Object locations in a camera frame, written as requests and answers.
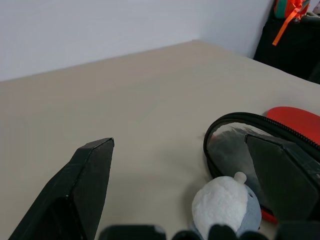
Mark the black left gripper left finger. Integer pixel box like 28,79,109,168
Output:
7,137,115,240

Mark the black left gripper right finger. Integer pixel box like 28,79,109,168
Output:
244,133,320,222

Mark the red zippered pouch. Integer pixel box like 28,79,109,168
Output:
202,111,320,225

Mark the white and grey plush toy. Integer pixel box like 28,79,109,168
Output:
190,171,262,240

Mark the orange ribbon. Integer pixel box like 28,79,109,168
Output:
272,0,305,46

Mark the teal and orange bag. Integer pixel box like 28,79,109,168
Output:
273,0,311,20

